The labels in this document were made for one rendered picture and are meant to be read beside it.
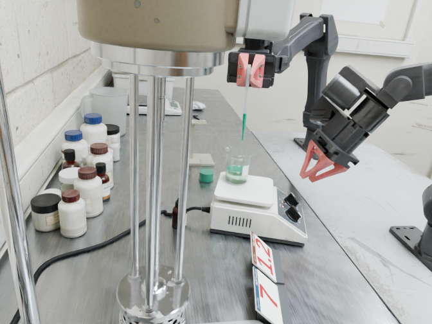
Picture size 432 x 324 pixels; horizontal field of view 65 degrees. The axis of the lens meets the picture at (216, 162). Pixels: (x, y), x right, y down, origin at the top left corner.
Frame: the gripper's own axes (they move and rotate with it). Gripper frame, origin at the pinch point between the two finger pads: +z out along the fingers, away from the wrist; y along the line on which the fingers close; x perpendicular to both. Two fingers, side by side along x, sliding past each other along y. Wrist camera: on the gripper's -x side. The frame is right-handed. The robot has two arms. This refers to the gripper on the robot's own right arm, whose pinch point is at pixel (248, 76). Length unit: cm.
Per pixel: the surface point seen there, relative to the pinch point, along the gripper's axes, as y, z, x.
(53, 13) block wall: -60, -32, -7
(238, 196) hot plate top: 0.7, 7.9, 22.1
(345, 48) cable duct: 48, -161, 9
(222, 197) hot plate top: -2.4, 9.0, 22.1
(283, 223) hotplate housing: 10.0, 9.4, 25.9
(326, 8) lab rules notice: 33, -162, -13
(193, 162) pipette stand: -15.3, -23.1, 30.9
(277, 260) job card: 9.5, 15.3, 30.4
